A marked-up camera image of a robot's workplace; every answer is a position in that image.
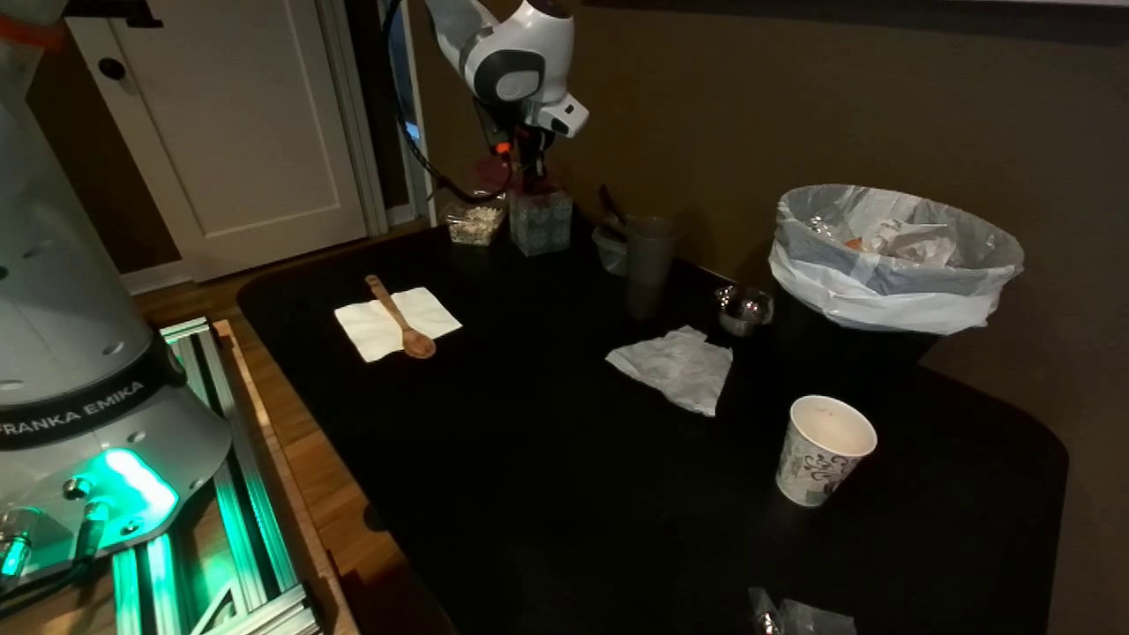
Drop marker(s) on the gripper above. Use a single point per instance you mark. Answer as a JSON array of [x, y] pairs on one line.
[[533, 157]]

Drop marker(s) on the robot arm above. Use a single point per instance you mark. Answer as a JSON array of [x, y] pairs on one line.
[[79, 291]]

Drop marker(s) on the patterned tissue box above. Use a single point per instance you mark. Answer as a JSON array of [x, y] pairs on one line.
[[540, 222]]

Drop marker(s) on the crumpled white tissue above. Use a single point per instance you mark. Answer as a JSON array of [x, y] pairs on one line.
[[677, 369]]

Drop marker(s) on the clear container of snacks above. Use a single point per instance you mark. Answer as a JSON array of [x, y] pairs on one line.
[[474, 224]]

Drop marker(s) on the dark utensil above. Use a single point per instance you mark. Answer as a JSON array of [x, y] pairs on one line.
[[612, 206]]

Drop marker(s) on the clear plastic bowl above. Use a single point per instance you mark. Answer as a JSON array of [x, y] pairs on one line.
[[610, 251]]

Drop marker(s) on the grey plastic cup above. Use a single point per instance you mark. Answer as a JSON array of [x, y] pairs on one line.
[[650, 265]]

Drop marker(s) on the wooden spoon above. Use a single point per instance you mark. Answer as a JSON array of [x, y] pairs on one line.
[[404, 323]]

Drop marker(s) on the white paper napkin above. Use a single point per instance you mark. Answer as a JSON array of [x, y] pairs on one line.
[[370, 331]]

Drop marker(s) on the small metal cup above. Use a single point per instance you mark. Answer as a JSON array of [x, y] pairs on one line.
[[745, 310]]

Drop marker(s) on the white door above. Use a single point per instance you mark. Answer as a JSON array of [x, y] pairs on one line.
[[238, 123]]

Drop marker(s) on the trash bin with white bag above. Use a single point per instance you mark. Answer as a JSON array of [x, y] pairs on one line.
[[882, 282]]

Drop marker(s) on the patterned paper cup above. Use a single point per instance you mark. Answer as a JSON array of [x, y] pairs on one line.
[[816, 463]]

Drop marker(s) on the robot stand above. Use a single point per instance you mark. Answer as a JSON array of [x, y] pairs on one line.
[[251, 538]]

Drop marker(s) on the clear plastic wrapper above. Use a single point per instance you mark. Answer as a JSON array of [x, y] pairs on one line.
[[807, 617]]

